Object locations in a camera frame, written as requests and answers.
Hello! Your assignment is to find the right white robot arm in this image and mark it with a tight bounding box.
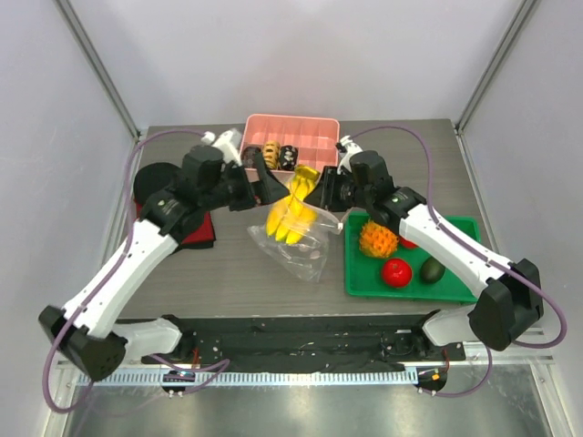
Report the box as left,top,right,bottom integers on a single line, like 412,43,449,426
305,151,544,360

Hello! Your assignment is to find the pink compartment box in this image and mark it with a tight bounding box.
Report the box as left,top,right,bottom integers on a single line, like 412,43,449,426
240,114,340,171

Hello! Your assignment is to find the fake pineapple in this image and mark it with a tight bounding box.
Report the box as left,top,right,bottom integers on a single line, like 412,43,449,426
359,220,399,259

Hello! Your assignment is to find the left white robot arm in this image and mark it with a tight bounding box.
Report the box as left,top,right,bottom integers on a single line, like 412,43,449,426
39,146,289,381

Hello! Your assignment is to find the yellow fake banana bunch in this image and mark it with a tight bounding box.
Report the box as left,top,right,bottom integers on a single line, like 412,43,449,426
265,165,320,245

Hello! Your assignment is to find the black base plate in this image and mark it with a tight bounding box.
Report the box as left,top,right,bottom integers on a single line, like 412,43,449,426
163,315,465,373

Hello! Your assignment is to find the black sprinkled donut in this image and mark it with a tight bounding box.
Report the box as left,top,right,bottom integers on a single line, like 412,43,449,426
278,145,299,171

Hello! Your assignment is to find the left aluminium frame post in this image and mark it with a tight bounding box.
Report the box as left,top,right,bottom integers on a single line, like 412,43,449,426
53,0,140,140

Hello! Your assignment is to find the red fake tomato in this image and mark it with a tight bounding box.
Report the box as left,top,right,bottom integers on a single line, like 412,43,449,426
399,236,418,249

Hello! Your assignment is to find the dark chocolate donut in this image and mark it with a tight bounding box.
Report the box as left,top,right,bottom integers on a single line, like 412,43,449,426
241,146,261,168

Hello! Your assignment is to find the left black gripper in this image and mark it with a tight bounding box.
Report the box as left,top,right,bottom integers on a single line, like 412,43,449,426
201,153,289,212

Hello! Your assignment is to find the slotted cable duct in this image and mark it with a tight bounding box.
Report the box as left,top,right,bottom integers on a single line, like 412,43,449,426
95,367,418,389

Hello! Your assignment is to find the aluminium frame post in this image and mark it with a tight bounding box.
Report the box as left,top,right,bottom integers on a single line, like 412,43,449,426
53,0,140,140
455,0,540,135

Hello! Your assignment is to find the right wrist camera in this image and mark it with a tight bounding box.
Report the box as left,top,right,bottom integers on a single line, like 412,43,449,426
336,135,363,175

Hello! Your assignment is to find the clear zip top bag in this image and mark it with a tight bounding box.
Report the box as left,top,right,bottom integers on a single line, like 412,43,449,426
245,175,346,284

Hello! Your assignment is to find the red fake apple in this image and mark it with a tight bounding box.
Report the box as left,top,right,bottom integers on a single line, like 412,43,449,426
381,258,413,289

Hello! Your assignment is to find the dark green fake avocado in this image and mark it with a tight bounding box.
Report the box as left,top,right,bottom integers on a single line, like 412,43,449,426
420,257,445,284

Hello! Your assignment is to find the yellow striped donut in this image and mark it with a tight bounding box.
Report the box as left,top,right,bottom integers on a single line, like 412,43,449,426
261,140,281,170

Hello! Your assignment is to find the green plastic tray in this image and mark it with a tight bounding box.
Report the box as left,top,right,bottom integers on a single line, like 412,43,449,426
344,211,477,303

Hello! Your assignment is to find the right aluminium frame post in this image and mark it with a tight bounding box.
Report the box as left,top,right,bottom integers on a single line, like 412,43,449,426
455,0,540,135

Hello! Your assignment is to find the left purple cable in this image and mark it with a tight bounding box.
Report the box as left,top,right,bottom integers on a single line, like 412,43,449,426
43,128,233,418

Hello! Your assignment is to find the black and red cap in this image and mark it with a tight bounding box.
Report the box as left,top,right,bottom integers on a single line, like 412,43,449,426
133,162,216,251

